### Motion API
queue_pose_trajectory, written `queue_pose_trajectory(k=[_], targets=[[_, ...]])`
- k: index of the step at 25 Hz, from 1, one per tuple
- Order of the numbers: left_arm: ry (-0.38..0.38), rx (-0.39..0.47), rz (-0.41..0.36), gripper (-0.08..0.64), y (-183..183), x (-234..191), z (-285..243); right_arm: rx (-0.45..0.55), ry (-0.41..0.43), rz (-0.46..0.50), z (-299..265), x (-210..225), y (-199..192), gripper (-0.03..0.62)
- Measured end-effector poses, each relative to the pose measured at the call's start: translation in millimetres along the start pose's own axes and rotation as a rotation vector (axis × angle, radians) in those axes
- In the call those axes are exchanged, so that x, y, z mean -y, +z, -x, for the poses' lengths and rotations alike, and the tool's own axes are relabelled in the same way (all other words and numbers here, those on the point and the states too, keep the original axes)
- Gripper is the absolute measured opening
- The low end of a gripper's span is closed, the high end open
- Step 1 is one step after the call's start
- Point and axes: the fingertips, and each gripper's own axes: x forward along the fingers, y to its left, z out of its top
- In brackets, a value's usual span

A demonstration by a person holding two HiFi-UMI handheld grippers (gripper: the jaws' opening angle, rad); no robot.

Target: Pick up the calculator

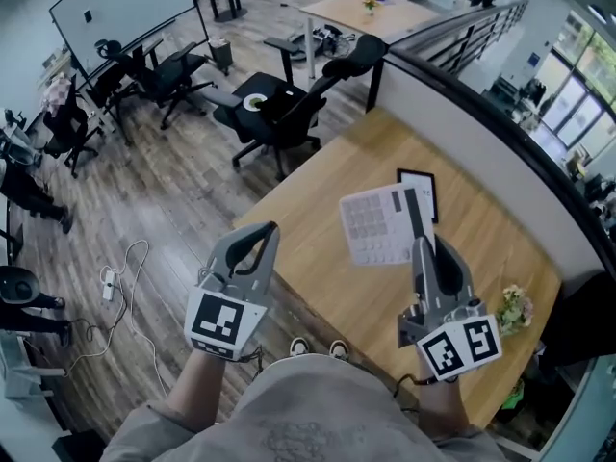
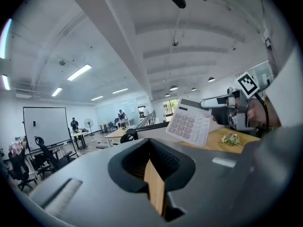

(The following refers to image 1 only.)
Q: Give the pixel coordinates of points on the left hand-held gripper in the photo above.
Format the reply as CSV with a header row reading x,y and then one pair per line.
x,y
226,323

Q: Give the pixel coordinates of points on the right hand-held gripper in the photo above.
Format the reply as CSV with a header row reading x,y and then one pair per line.
x,y
457,344

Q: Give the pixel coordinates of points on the person's right forearm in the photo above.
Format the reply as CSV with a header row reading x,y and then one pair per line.
x,y
440,402

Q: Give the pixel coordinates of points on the person's left forearm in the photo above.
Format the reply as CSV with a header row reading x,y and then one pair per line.
x,y
195,388

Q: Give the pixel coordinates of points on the black framed white card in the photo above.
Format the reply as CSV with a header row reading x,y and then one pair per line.
x,y
426,183

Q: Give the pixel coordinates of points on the person's left shoe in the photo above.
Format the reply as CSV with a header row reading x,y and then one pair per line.
x,y
299,346

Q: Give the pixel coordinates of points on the person's shoe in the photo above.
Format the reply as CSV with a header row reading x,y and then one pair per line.
x,y
299,346
340,349

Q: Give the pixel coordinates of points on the white partition with black rim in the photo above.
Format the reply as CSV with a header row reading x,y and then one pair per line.
x,y
471,128

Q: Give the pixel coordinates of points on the person's right shoe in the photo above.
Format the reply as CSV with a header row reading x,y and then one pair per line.
x,y
340,349

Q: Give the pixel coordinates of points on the person's grey shirt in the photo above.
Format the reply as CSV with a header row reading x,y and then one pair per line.
x,y
308,412

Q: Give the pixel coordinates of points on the white power strip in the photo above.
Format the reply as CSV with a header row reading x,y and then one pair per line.
x,y
109,286

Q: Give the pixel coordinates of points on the pale flower bouquet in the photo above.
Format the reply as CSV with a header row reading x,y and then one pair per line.
x,y
514,311

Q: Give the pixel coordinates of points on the black office chair with headrest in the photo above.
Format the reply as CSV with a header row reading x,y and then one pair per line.
x,y
284,118

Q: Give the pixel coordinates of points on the black metal railing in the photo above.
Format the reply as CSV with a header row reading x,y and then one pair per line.
x,y
462,32

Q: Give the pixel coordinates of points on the green and white plate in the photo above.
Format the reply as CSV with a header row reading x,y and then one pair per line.
x,y
254,102

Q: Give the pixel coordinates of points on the wooden table with white legs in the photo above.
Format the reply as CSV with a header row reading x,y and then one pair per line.
x,y
385,15

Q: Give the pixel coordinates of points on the green plant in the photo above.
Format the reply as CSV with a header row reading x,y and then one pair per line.
x,y
514,395

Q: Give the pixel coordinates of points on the small potted yellow flowers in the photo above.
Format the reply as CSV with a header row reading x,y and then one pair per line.
x,y
370,5

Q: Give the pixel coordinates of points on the black office chair with cloth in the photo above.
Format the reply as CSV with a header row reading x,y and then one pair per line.
x,y
67,133

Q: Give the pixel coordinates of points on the dark waste bin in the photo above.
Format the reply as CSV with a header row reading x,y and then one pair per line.
x,y
220,56

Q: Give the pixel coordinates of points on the black office chair with armrests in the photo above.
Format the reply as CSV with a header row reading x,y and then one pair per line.
x,y
168,75

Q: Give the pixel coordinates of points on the checkered cloth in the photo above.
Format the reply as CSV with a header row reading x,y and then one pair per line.
x,y
55,94

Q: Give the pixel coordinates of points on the large whiteboard on stand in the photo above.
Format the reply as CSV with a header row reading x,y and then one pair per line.
x,y
125,7

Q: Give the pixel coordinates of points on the black whiteboard eraser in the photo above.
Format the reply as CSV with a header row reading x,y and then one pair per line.
x,y
87,16

